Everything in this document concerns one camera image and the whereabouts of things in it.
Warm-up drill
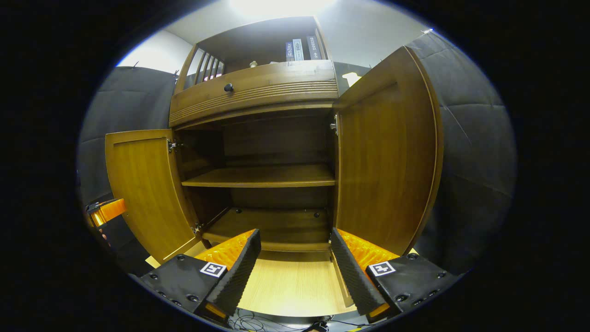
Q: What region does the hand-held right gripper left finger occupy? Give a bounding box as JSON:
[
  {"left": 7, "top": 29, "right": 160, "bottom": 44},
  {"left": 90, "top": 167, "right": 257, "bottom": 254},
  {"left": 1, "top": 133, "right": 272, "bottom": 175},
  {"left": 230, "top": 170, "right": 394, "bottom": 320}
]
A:
[{"left": 141, "top": 228, "right": 262, "bottom": 323}]

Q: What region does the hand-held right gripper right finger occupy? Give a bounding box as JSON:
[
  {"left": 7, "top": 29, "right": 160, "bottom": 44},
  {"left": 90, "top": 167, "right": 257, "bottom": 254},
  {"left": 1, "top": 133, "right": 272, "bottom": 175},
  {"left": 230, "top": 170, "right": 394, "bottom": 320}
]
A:
[{"left": 330, "top": 227, "right": 459, "bottom": 324}]

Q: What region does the wooden cabinet door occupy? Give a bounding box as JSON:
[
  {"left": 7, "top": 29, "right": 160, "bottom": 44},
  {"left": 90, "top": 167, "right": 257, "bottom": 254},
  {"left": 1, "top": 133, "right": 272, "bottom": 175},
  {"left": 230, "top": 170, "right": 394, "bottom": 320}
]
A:
[
  {"left": 105, "top": 129, "right": 201, "bottom": 264},
  {"left": 333, "top": 46, "right": 444, "bottom": 256}
]

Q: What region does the wooden double-door shoe cabinet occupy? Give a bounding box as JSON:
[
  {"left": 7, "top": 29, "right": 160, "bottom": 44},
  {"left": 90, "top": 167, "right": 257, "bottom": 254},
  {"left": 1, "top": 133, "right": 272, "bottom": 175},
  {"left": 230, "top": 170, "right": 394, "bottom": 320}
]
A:
[{"left": 168, "top": 16, "right": 342, "bottom": 253}]

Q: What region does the wooden inner shelf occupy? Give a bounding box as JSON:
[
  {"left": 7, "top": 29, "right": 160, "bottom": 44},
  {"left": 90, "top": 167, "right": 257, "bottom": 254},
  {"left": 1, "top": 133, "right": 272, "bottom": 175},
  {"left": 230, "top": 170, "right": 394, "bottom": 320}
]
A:
[{"left": 181, "top": 165, "right": 336, "bottom": 188}]

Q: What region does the black backdrop cloth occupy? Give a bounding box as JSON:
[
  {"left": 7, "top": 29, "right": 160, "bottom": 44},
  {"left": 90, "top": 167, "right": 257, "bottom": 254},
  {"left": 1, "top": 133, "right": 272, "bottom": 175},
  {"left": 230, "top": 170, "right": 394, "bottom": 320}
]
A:
[{"left": 77, "top": 30, "right": 517, "bottom": 277}]

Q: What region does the wooden drawer front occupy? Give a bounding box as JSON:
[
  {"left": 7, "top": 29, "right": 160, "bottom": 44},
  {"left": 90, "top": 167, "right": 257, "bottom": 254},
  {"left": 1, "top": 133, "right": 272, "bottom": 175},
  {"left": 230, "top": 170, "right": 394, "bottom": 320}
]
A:
[{"left": 169, "top": 60, "right": 339, "bottom": 128}]

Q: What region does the black book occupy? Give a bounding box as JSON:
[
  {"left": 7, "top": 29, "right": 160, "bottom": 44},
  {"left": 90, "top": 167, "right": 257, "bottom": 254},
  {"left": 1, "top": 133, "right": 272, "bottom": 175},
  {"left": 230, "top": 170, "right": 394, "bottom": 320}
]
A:
[{"left": 306, "top": 35, "right": 323, "bottom": 60}]

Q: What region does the large ceiling light panel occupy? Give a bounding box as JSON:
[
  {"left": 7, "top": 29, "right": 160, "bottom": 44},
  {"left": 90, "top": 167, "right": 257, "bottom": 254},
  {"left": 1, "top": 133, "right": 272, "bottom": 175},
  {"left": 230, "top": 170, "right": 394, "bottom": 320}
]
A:
[{"left": 228, "top": 0, "right": 339, "bottom": 19}]

